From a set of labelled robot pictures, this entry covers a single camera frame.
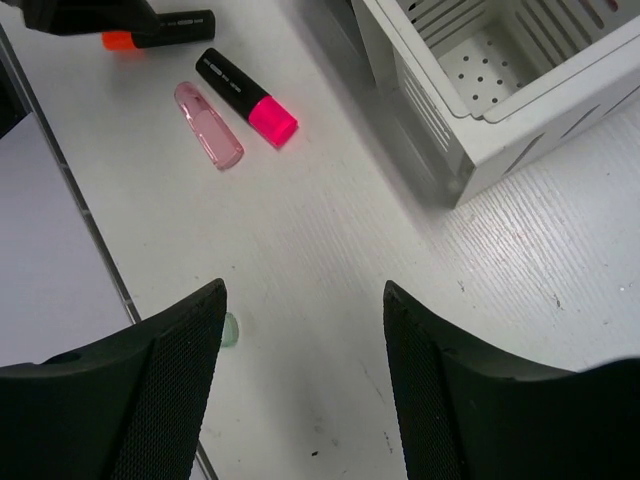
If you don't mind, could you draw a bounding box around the pink cap black highlighter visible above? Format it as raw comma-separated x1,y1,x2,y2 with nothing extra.
195,48,298,149

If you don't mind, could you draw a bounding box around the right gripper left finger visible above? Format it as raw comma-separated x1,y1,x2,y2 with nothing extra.
1,279,227,479

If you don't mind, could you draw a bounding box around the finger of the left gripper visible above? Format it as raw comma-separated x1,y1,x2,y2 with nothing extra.
19,0,160,36

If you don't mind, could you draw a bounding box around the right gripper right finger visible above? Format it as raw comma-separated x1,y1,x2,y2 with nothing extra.
383,282,639,479

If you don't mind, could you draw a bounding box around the white metal organizer box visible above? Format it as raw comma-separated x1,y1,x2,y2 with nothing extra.
352,1,639,203

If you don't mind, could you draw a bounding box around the clear green eraser case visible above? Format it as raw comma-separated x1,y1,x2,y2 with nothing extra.
221,312,240,348

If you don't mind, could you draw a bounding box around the clear pink eraser case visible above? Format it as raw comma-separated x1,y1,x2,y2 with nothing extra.
174,82,244,171

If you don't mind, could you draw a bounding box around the orange cap black highlighter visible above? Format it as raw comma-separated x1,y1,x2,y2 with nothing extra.
101,10,216,51

